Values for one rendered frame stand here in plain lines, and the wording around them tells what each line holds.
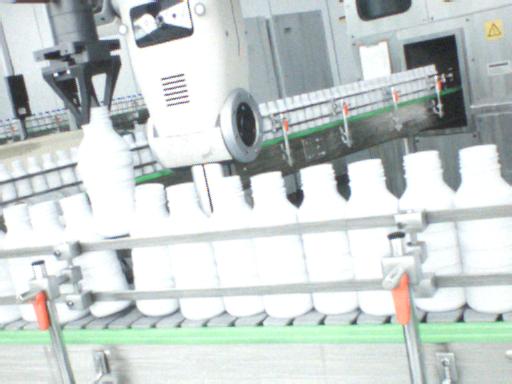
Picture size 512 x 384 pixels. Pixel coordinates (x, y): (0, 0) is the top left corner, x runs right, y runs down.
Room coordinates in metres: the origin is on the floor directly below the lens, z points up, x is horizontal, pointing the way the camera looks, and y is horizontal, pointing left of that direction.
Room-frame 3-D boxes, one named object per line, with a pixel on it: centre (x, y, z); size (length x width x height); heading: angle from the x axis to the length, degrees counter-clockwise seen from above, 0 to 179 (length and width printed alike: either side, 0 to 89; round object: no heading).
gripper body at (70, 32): (0.95, 0.16, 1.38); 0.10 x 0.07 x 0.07; 151
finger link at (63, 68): (0.95, 0.17, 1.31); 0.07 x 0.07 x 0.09; 61
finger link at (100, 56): (0.96, 0.16, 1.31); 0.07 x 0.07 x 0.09; 61
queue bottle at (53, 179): (2.62, 0.64, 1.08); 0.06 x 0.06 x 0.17
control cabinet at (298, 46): (7.94, -0.80, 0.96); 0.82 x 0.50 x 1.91; 133
